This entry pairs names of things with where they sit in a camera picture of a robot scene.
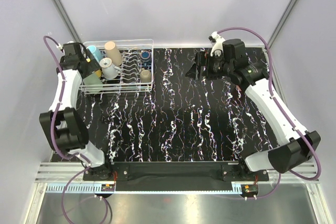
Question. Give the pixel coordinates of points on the white grey mug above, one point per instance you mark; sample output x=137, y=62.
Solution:
x=110, y=71

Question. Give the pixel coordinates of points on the left orange connector box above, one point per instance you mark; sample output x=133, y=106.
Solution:
x=108, y=187

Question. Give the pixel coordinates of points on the slotted cable duct rail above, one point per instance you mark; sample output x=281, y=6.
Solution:
x=146, y=189

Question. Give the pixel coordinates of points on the mint green cup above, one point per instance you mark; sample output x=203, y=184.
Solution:
x=92, y=84

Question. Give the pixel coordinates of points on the light blue cup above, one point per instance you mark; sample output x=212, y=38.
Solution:
x=95, y=52

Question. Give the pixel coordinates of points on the beige small mug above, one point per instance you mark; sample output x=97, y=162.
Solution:
x=145, y=76

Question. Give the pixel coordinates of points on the orange connector box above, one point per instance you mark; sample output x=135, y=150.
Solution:
x=108, y=187
x=250, y=189

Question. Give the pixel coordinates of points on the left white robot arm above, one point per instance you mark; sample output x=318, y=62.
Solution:
x=63, y=127

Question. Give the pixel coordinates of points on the tan beige tall cup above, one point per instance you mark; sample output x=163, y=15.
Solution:
x=113, y=53

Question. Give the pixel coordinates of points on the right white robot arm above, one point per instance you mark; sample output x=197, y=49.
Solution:
x=228, y=58

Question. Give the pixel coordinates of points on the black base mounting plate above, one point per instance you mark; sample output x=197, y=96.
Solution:
x=226, y=171

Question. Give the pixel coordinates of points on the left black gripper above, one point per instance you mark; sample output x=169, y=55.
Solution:
x=92, y=66

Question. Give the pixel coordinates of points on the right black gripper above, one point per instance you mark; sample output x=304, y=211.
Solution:
x=192, y=72

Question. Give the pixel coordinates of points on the right orange connector box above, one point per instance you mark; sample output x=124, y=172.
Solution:
x=250, y=189

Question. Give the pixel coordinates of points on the black marble pattern mat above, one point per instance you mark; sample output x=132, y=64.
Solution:
x=180, y=120

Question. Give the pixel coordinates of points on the white wire dish rack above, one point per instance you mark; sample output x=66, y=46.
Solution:
x=129, y=79

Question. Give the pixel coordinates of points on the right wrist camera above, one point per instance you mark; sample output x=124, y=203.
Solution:
x=217, y=40

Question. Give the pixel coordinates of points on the yellow cup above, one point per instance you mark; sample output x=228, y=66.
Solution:
x=98, y=73

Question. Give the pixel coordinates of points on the dark blue mug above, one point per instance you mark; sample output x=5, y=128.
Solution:
x=145, y=58

